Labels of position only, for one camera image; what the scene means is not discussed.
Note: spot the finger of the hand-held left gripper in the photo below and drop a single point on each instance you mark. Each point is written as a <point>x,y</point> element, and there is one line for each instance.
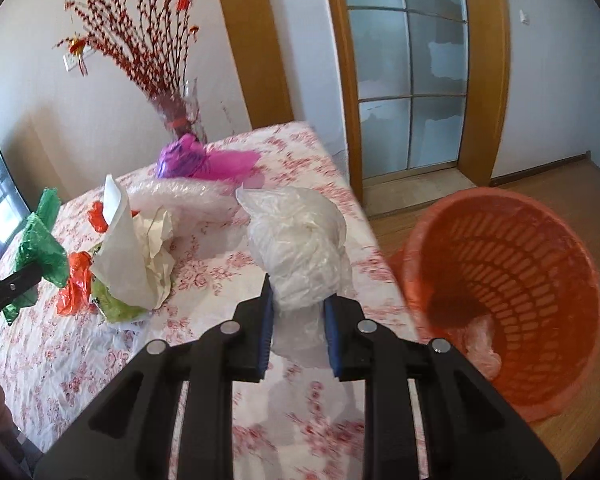
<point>10,287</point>

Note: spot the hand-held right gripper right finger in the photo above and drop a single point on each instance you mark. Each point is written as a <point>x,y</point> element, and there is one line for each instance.
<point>331,340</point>

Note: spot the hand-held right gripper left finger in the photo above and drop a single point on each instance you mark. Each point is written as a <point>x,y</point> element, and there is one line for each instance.
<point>265,330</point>

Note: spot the red plastic bag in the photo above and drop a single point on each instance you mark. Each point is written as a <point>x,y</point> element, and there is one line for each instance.
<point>75,280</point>
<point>99,217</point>

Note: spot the light green plastic bag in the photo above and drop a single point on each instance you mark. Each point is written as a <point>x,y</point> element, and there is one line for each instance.
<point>117,310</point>

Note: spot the white paper sheet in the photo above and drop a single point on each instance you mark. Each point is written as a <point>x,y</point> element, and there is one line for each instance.
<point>122,255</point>

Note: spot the orange plastic lattice basket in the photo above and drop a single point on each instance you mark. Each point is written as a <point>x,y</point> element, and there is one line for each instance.
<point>422,260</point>

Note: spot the clear bubble wrap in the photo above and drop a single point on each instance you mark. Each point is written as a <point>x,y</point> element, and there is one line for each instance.
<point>190,200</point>

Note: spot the pink plastic bag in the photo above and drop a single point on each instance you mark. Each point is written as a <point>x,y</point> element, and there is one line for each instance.
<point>180,160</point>

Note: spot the floral tablecloth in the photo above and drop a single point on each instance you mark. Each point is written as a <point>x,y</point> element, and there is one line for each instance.
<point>220,270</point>

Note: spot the flat screen television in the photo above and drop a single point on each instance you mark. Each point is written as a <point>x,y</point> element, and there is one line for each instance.
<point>0,200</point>

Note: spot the cream crumpled paper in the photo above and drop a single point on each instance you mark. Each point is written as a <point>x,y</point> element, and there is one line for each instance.
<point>156,240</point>

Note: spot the thin white plastic bag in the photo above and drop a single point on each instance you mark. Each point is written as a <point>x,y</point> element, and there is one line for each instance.
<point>480,350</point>

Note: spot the glass vase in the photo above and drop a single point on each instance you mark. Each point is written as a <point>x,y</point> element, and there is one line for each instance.
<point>190,110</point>

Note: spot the red gold hanging ornament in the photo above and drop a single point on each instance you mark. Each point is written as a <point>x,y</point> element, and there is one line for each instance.
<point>77,46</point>

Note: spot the red berry branches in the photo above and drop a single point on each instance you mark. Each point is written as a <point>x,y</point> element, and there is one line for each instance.
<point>130,45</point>

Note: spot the frosted glass door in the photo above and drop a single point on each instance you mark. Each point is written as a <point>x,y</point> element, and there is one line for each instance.
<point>405,60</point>

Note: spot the wooden door frame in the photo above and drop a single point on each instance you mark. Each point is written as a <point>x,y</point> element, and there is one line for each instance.
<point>480,85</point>

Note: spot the wooden wall trim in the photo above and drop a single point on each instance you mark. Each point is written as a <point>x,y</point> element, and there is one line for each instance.
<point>252,35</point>

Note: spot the white wall switch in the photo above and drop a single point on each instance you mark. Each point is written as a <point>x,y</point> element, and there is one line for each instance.
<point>525,16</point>

